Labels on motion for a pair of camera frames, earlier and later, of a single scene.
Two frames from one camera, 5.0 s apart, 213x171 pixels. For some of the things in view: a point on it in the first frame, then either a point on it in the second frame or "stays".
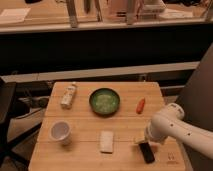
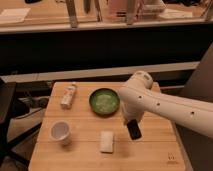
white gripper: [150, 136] -> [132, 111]
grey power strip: [36, 101] stays
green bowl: [104, 102] stays
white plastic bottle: [67, 97] stays
